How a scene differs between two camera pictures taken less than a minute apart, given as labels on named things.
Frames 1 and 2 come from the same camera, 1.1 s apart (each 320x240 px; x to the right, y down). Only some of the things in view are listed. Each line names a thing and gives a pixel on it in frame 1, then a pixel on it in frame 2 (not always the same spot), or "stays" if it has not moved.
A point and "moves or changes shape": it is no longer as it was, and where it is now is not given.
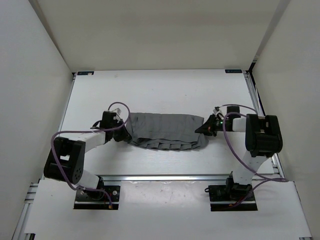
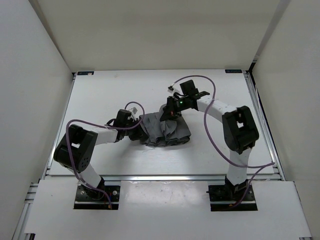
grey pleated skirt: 166,131 moves or changes shape
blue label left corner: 85,73 stays
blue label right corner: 233,71 stays
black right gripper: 208,128 → 170,112
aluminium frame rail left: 20,232 stays
